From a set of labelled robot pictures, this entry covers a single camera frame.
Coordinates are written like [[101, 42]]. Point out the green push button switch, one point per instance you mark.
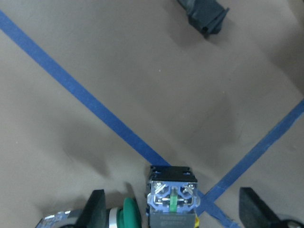
[[127, 216]]

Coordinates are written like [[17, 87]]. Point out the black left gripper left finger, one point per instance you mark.
[[93, 214]]

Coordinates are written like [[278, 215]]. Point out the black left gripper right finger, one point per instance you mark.
[[254, 212]]

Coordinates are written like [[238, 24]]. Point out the black inline rocker switch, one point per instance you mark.
[[206, 16]]

